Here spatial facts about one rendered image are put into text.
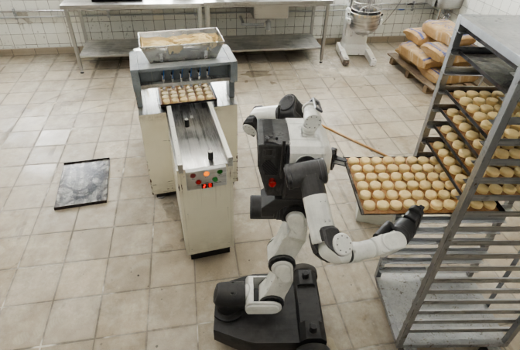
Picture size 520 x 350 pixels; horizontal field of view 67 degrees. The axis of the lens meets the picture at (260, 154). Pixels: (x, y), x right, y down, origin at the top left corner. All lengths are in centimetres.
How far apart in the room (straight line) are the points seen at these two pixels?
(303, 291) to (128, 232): 142
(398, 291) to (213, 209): 127
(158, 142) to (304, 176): 179
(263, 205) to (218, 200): 78
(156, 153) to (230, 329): 140
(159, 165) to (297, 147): 180
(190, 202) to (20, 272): 132
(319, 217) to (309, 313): 117
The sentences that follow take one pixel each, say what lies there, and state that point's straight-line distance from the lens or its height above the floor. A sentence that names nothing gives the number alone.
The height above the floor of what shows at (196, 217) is 43.
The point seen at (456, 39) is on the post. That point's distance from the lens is 186.
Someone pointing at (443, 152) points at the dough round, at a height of 124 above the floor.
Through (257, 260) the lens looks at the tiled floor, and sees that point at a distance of 291.
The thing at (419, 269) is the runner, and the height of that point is 23.
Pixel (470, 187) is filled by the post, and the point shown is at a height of 131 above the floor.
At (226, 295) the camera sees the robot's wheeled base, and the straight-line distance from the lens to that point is 233.
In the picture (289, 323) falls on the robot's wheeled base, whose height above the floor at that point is 17.
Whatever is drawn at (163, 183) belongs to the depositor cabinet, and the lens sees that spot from 326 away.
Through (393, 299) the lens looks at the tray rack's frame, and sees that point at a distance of 270.
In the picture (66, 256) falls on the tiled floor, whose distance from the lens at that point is 319.
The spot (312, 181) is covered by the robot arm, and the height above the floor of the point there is 138.
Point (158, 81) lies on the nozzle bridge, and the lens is 286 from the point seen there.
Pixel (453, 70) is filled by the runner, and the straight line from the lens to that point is 192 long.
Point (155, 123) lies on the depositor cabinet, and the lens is 294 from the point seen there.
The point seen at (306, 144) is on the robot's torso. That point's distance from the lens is 154.
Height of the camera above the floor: 227
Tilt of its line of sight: 36 degrees down
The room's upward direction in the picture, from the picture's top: 2 degrees clockwise
